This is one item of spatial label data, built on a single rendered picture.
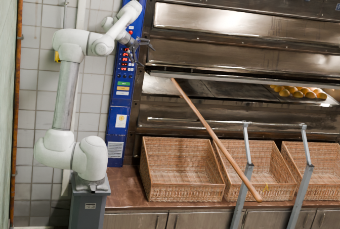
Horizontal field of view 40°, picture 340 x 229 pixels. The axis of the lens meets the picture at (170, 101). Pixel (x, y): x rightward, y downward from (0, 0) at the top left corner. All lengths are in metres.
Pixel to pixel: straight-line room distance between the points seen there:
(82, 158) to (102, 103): 0.98
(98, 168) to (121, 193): 0.85
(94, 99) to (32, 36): 0.63
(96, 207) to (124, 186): 0.81
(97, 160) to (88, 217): 0.36
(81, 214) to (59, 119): 0.55
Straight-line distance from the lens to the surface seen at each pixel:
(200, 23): 3.39
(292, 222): 3.77
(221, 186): 3.43
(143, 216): 3.34
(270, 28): 3.62
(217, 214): 3.51
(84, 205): 2.67
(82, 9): 3.20
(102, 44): 2.49
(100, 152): 2.53
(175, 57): 3.41
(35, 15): 3.22
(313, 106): 4.07
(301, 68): 3.85
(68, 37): 2.54
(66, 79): 2.55
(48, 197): 3.82
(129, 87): 3.40
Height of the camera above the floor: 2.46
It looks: 22 degrees down
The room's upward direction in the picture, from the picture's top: 10 degrees clockwise
